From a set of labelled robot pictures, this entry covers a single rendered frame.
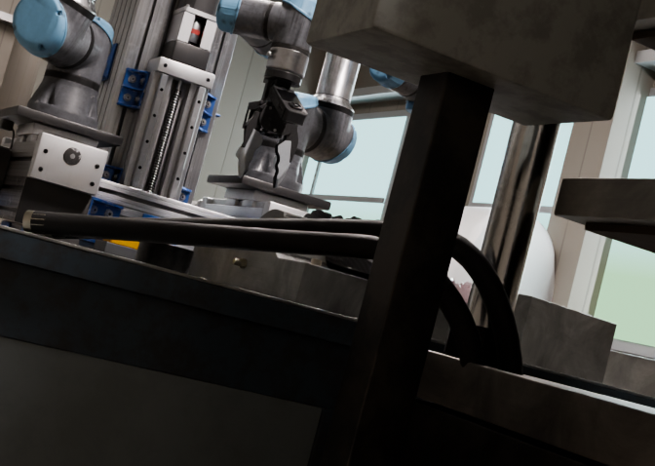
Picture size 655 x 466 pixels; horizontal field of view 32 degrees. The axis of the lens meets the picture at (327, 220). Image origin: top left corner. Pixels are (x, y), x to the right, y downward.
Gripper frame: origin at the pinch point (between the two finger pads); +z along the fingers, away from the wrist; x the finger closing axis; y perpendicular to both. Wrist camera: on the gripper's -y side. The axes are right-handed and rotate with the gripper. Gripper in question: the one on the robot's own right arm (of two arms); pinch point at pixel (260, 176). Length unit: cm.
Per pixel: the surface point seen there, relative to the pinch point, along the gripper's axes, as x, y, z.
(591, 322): -53, -37, 11
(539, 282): -248, 253, -18
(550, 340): -43, -40, 16
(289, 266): 8.2, -42.9, 15.9
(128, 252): 20.5, 0.0, 19.9
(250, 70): -204, 612, -139
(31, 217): 47, -48, 19
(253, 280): 8.2, -30.5, 19.1
